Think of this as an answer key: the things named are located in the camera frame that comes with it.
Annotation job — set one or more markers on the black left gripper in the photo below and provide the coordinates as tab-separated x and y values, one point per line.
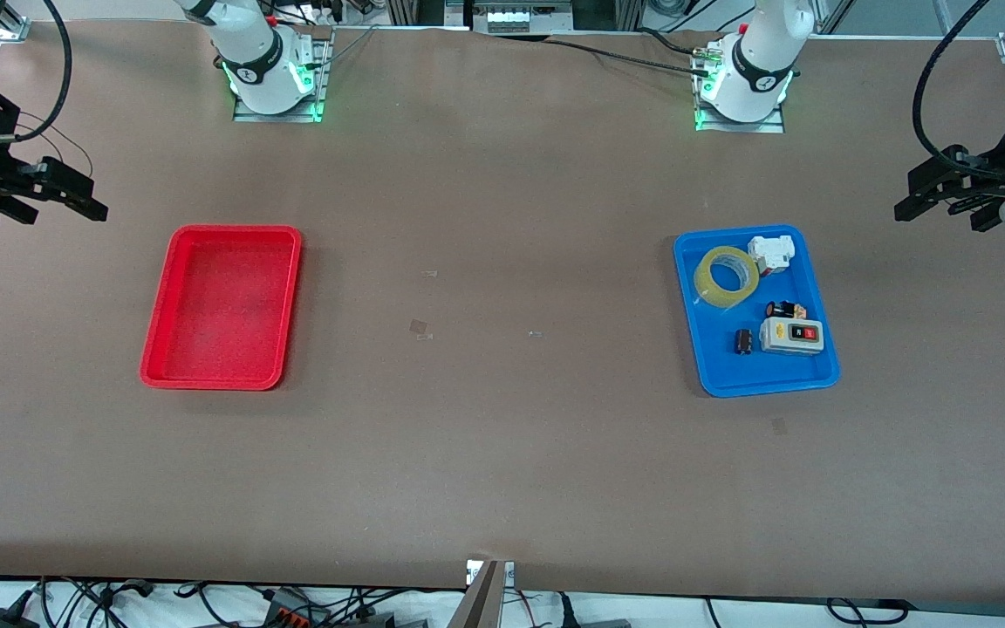
994	163

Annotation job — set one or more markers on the yellowish clear tape roll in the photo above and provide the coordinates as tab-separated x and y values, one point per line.
705	283

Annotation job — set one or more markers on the brown tape patch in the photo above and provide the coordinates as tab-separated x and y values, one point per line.
420	327

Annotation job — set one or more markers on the white circuit breaker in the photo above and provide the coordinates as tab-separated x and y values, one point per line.
771	253

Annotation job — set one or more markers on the red plastic tray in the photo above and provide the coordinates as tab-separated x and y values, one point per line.
223	305

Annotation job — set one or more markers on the black orange push button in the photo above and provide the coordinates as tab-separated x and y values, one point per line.
782	310

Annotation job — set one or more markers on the black cylindrical capacitor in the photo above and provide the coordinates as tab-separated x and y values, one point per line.
742	342

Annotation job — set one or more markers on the blue plastic tray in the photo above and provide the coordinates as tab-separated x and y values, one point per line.
747	371

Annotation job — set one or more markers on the black power adapter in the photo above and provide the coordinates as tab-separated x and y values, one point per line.
5	615

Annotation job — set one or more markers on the grey power strip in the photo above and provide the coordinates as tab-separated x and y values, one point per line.
511	16

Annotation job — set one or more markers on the grey aluminium beam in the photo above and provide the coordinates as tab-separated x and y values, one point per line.
476	606

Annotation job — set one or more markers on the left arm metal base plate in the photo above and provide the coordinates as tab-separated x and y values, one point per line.
769	126

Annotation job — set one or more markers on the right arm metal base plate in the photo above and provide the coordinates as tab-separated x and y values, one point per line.
245	115

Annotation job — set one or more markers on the grey on-off switch box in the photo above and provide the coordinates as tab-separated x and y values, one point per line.
790	336

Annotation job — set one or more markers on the silver metal bracket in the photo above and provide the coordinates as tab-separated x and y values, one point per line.
472	571

